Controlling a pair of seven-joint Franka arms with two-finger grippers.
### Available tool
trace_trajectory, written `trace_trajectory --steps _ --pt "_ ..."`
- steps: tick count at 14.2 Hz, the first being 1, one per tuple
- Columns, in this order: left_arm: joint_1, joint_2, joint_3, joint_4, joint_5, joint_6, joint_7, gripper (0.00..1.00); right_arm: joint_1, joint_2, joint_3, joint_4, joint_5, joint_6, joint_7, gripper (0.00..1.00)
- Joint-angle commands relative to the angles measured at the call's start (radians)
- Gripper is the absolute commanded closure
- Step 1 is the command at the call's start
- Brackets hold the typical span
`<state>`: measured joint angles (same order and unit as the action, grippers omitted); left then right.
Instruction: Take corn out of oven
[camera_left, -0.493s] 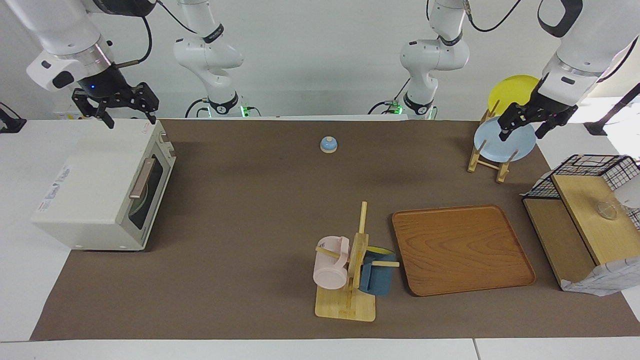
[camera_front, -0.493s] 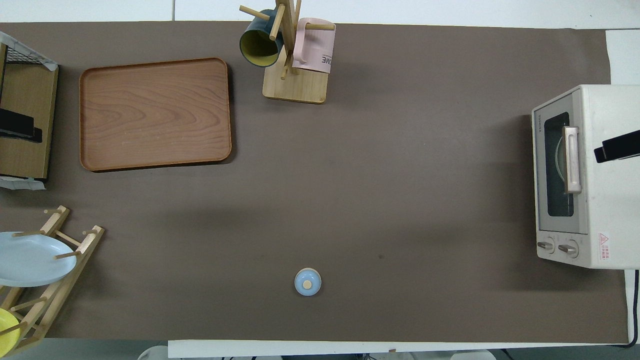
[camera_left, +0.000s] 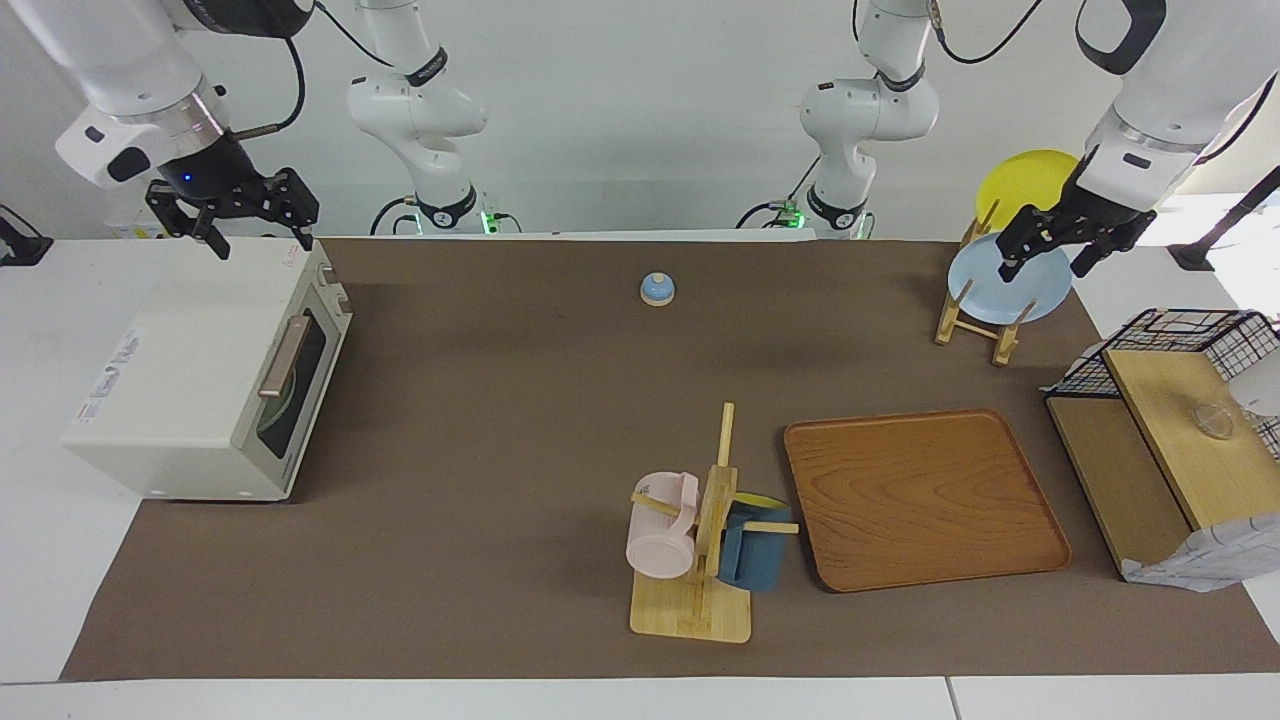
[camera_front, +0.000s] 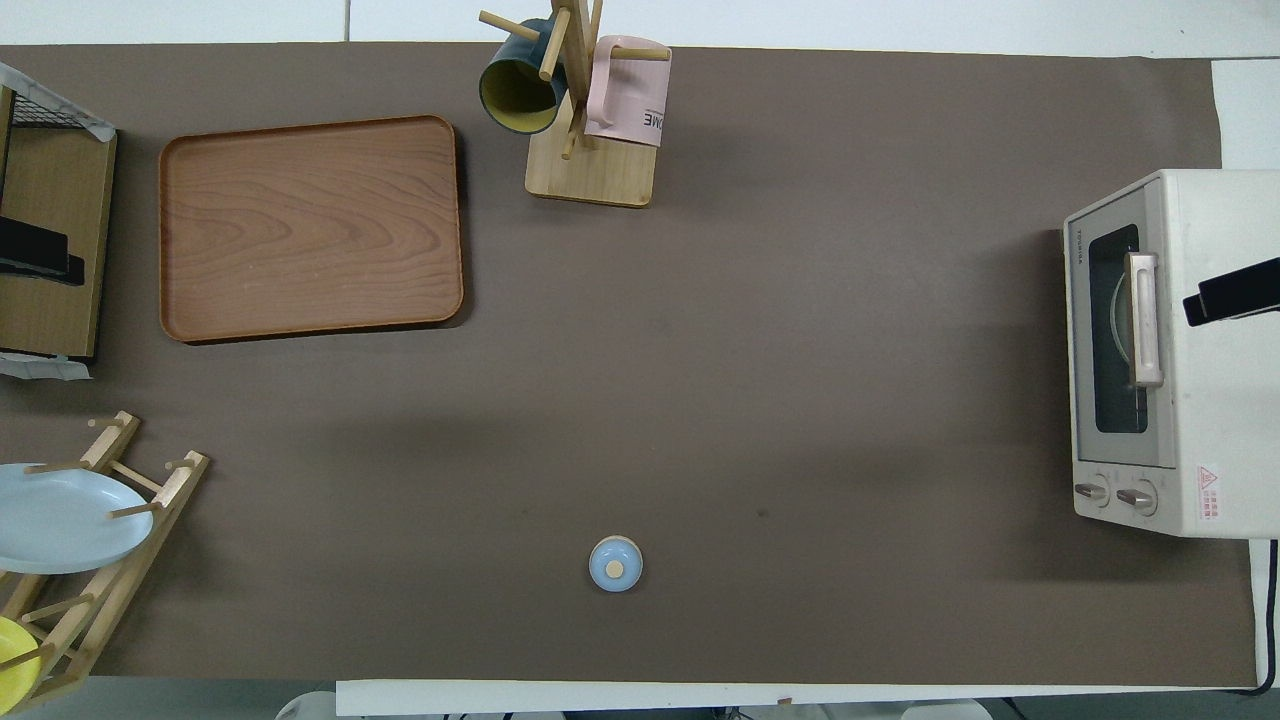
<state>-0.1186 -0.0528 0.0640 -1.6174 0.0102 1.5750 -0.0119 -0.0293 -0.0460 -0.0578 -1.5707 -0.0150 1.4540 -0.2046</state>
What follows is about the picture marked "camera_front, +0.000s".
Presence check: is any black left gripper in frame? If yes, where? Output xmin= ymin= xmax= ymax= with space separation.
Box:
xmin=0 ymin=215 xmax=87 ymax=287

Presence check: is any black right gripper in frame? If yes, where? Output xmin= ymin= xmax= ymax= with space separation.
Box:
xmin=1183 ymin=258 xmax=1280 ymax=327

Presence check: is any mint green plate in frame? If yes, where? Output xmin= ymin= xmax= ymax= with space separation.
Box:
xmin=1109 ymin=268 xmax=1133 ymax=373

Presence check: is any white toaster oven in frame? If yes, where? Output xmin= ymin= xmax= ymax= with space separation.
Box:
xmin=1062 ymin=168 xmax=1280 ymax=540

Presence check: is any wooden shelf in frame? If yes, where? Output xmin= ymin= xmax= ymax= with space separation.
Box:
xmin=0 ymin=85 xmax=119 ymax=361

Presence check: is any light blue plate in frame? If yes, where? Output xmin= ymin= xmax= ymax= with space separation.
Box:
xmin=0 ymin=463 xmax=156 ymax=576

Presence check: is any wooden serving tray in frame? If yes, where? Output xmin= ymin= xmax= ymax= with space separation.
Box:
xmin=158 ymin=114 xmax=466 ymax=345

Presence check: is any wooden dish rack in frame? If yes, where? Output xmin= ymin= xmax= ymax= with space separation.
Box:
xmin=0 ymin=410 xmax=211 ymax=717

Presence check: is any yellow plate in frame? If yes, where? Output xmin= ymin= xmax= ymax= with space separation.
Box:
xmin=0 ymin=615 xmax=44 ymax=711

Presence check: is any brown table mat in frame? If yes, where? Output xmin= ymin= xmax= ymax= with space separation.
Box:
xmin=0 ymin=42 xmax=1257 ymax=691

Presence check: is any dark blue mug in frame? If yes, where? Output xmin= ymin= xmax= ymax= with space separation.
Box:
xmin=478 ymin=18 xmax=569 ymax=137

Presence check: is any wooden mug tree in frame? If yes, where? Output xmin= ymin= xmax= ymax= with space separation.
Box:
xmin=478 ymin=0 xmax=673 ymax=209

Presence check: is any pink mug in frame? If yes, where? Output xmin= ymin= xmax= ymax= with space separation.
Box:
xmin=583 ymin=35 xmax=673 ymax=149

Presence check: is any blue call bell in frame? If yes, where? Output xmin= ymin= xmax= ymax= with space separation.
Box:
xmin=588 ymin=536 xmax=645 ymax=593

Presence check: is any black wire basket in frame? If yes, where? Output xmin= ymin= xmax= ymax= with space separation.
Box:
xmin=0 ymin=62 xmax=111 ymax=131

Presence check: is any black oven power cord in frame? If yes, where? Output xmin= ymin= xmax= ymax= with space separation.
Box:
xmin=1225 ymin=538 xmax=1280 ymax=697

